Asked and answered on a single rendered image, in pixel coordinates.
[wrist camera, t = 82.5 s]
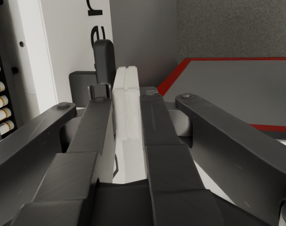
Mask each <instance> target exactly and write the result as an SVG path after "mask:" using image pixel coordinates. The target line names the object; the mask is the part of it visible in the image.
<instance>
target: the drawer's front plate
mask: <svg viewBox="0 0 286 226"><path fill-rule="evenodd" d="M89 3H90V6H91V8H92V9H93V10H102V13H103V15H95V16H89V15H88V10H90V9H89V8H88V5H87V2H86V0H18V6H19V10H20V15H21V20H22V26H23V30H24V35H25V40H26V46H27V50H28V55H29V60H30V65H31V71H32V75H33V80H34V85H35V91H36V95H37V100H38V105H39V109H40V114H41V113H43V112H44V111H46V110H47V109H49V108H51V107H52V106H54V105H56V104H59V103H61V102H68V103H73V102H72V96H71V90H70V82H69V74H70V73H72V72H75V71H96V69H95V67H94V64H95V61H94V53H93V48H92V44H91V31H92V29H93V27H95V26H98V31H99V39H103V33H102V29H101V26H103V27H104V31H105V37H106V39H109V40H111V42H112V43H113V36H112V26H111V17H110V3H109V0H89ZM115 154H116V156H117V160H118V168H119V171H118V172H117V174H116V175H115V177H114V178H113V182H112V183H117V184H124V183H125V168H124V157H123V144H122V140H121V141H119V140H118V139H116V150H115Z"/></svg>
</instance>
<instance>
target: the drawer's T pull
mask: <svg viewBox="0 0 286 226"><path fill-rule="evenodd" d="M93 53H94V61H95V68H96V71H75V72H72V73H70V74H69V82H70V90H71V96H72V102H73V103H74V104H76V107H77V108H86V107H87V105H88V102H89V96H88V86H89V85H91V84H95V83H109V84H111V89H113V85H114V81H115V76H116V66H115V56H114V45H113V43H112V42H111V40H109V39H99V40H96V41H95V43H94V45H93Z"/></svg>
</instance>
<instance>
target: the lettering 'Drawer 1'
mask: <svg viewBox="0 0 286 226"><path fill-rule="evenodd" d="M86 2H87V5H88V8H89V9H90V10H88V15H89V16H95V15H103V13H102V10H93V9H92V8H91V6H90V3H89V0H86ZM101 29H102V33H103V39H106V37H105V31H104V27H103V26H101ZM95 32H96V33H97V40H99V31H98V26H95V27H93V29H92V31H91V44H92V48H93V45H94V40H93V37H94V33H95ZM115 162H116V170H115V172H114V173H113V178H114V177H115V175H116V174H117V172H118V171H119V168H118V160H117V156H116V154H115Z"/></svg>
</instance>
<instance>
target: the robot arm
mask: <svg viewBox="0 0 286 226"><path fill-rule="evenodd" d="M88 96H89V102H88V105H87V107H86V108H84V109H78V110H76V104H74V103H68V102H61V103H59V104H56V105H54V106H52V107H51V108H49V109H47V110H46V111H44V112H43V113H41V114H40V115H39V116H37V117H35V118H34V119H32V120H31V121H29V122H28V123H27V124H25V125H23V126H22V127H20V128H19V129H17V130H16V131H14V132H13V133H11V134H10V135H8V136H7V137H5V138H4V139H2V140H1V141H0V226H286V145H285V144H283V143H281V142H279V141H277V140H276V139H274V138H272V137H271V136H269V135H267V134H265V133H264V132H262V131H260V130H258V129H256V128H254V127H253V126H251V125H249V124H247V123H246V122H244V121H242V120H240V119H239V118H237V117H235V116H233V115H232V114H230V113H228V112H226V111H224V110H223V109H221V108H219V107H217V106H216V105H214V104H212V103H210V102H209V101H207V100H205V99H203V98H202V97H200V96H198V95H195V94H192V93H183V94H181V95H177V96H176V97H175V102H167V101H164V99H163V96H162V95H161V94H159V93H158V90H157V88H156V87H154V86H151V87H139V82H138V74H137V67H135V66H129V67H128V68H126V67H125V66H124V67H119V68H118V69H117V72H116V76H115V81H114V85H113V89H111V84H109V83H95V84H91V85H89V86H88ZM141 137H142V147H143V155H144V165H145V179H143V180H138V181H134V182H130V183H125V184H117V183H112V182H113V173H114V159H115V150H116V139H118V140H119V141H121V140H127V139H128V138H131V139H141ZM194 161H195V162H196V163H197V164H198V165H199V166H200V167H201V168H202V170H203V171H204V172H205V173H206V174H207V175H208V176H209V177H210V178H211V179H212V180H213V181H214V182H215V183H216V185H217V186H218V187H219V188H220V189H221V190H222V191H223V192H224V193H225V194H226V195H227V196H228V197H229V198H230V199H231V200H232V201H233V202H234V203H235V205H234V204H232V203H230V202H229V201H227V200H225V199H223V198H222V197H220V196H218V195H216V194H215V193H213V192H211V190H210V189H206V188H205V186H204V184H203V182H202V179H201V177H200V175H199V172H198V170H197V167H196V165H195V163H194Z"/></svg>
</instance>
